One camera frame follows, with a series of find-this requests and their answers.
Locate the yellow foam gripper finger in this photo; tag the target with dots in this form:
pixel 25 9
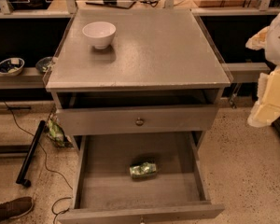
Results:
pixel 258 41
pixel 267 108

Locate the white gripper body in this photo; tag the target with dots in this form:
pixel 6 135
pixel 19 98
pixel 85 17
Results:
pixel 273 41

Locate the green soda can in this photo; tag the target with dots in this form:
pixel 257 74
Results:
pixel 143 170

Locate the open grey middle drawer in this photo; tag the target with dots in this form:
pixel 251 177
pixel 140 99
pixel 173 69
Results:
pixel 105 193

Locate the closed grey top drawer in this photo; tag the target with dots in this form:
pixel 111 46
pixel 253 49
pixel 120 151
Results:
pixel 158 119

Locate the brass drawer knob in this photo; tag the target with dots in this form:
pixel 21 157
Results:
pixel 139 122

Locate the grey wooden drawer cabinet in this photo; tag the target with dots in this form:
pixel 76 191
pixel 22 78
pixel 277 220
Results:
pixel 158 57

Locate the grey side shelf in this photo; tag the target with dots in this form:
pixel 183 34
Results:
pixel 245 72

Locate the white ceramic bowl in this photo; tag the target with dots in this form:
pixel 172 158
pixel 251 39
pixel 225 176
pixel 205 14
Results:
pixel 100 33

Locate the dark bowl on shelf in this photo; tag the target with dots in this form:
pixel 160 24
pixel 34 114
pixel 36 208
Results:
pixel 44 64

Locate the green chip bag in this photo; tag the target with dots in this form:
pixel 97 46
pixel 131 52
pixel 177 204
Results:
pixel 56 134

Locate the black metal bar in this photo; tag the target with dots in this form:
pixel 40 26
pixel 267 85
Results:
pixel 21 180

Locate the brown shoe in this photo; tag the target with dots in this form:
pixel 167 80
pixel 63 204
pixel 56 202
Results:
pixel 16 208

